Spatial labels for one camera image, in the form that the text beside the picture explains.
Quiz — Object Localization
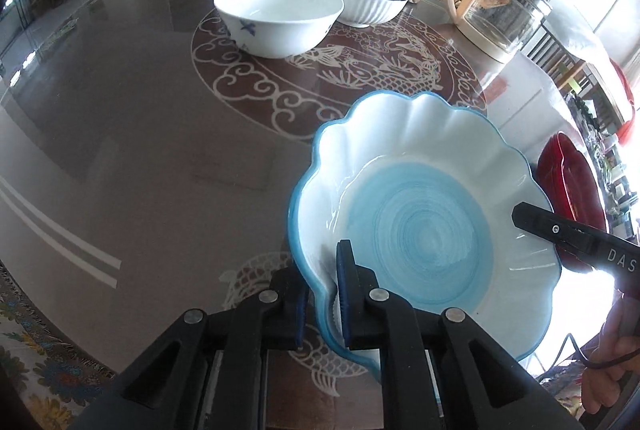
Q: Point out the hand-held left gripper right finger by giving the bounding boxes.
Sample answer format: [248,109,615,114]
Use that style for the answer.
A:
[335,239,583,430]

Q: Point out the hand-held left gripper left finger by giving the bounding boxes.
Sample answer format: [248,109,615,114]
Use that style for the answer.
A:
[75,266,311,430]

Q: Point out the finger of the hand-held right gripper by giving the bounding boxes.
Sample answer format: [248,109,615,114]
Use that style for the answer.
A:
[512,203,640,306]

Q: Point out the large red flower-shaped plate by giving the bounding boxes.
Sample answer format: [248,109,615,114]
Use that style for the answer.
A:
[536,133,610,272]

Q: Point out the blue scalloped ceramic bowl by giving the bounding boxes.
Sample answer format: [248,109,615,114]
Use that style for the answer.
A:
[287,90,563,383]

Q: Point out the person's right hand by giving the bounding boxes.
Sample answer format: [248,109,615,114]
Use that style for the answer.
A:
[582,295,640,416]

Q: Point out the cluttered small items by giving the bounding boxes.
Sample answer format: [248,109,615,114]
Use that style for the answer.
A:
[565,90,640,241]

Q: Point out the red cloth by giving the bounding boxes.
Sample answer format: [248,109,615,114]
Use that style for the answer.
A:
[607,60,637,146]

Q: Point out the dark wooden bench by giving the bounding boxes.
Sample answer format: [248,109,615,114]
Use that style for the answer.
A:
[525,20,631,126]

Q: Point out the white pillow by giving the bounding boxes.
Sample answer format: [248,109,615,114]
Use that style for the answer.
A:
[545,5,616,76]

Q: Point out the floral sofa cover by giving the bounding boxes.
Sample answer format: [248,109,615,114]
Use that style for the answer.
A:
[0,267,116,430]

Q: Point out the white bowl with blue print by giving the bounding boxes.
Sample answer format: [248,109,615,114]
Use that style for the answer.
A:
[213,0,345,59]

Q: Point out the black cable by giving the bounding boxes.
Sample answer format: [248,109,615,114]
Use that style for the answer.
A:
[537,334,640,370]

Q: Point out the glass teapot with cream handle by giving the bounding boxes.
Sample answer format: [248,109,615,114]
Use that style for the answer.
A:
[442,0,553,64]

